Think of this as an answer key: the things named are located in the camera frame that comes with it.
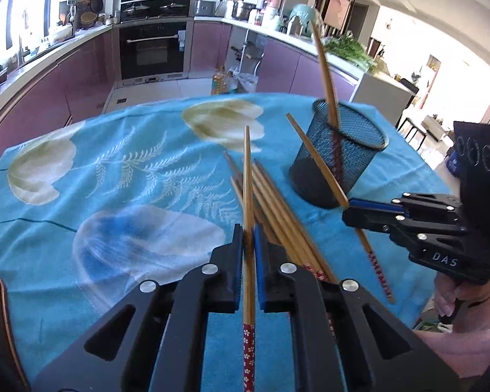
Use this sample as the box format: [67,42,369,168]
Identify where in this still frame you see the right hand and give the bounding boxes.
[434,272,490,334]

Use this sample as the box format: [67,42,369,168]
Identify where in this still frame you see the pink sleeved right forearm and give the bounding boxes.
[414,328,490,378]

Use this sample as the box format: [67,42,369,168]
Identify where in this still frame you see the yellow oil bottle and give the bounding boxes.
[211,66,228,96]

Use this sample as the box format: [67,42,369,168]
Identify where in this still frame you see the black mesh pen cup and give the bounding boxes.
[288,99,388,209]

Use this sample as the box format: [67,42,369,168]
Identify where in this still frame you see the black built-in oven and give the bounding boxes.
[118,0,194,86]

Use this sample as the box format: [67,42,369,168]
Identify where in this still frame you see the black stool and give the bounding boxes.
[397,118,428,151]

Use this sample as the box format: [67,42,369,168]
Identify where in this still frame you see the steel cooking pot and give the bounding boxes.
[232,1,256,21]

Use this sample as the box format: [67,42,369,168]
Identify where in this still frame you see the purple kitchen cabinets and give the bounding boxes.
[0,19,358,189]

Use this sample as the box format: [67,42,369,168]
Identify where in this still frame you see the teal mesh food cover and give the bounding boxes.
[287,4,323,38]

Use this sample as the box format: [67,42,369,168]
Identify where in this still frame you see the green leafy vegetables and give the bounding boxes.
[324,36,376,73]

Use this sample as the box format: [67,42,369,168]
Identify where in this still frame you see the blue floral tablecloth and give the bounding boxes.
[0,94,446,391]

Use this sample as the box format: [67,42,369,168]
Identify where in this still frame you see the bamboo chopstick red end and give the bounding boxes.
[242,126,256,391]
[286,113,395,303]

